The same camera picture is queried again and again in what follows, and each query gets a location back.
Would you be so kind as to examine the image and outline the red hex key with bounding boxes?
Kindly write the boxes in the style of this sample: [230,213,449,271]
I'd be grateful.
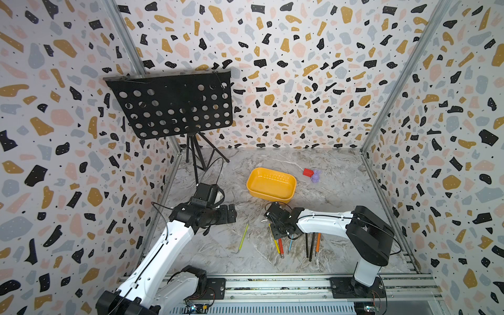
[277,238,284,258]

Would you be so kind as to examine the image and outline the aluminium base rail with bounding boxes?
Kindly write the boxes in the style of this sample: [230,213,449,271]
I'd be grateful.
[146,272,449,314]

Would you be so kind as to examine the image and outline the orange hex key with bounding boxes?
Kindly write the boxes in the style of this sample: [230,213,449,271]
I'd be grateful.
[315,233,321,257]

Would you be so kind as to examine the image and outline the yellow plastic storage box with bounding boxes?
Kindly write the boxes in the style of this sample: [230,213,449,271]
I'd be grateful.
[246,167,297,203]

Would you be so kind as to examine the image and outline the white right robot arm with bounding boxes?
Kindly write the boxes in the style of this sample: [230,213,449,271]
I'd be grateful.
[265,202,395,288]

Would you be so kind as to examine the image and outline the aluminium corner post right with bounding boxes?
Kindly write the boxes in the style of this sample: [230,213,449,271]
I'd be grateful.
[360,0,452,274]

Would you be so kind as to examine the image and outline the red block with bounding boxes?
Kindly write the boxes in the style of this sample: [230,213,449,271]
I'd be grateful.
[303,168,314,177]

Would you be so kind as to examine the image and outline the aluminium corner post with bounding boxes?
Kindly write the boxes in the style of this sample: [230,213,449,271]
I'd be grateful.
[360,0,452,274]
[102,1,182,259]

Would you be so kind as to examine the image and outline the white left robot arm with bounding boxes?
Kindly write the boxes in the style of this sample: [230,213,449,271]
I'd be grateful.
[96,202,237,314]

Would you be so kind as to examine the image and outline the black perforated music stand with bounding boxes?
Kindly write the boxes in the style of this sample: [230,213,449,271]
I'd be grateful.
[104,71,233,172]

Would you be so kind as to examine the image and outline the aluminium corner post left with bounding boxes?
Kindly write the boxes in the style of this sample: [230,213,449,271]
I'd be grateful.
[102,1,182,259]

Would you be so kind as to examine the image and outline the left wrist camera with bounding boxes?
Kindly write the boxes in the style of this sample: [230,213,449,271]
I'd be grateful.
[192,183,225,208]

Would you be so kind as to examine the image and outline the green hex key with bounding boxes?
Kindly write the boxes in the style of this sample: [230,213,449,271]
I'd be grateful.
[237,224,249,253]

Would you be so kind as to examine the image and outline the yellow hex key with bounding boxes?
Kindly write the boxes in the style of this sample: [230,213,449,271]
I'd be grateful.
[269,224,280,255]

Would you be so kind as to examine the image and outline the blue hex key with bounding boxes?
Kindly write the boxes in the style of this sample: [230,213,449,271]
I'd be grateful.
[287,238,293,255]

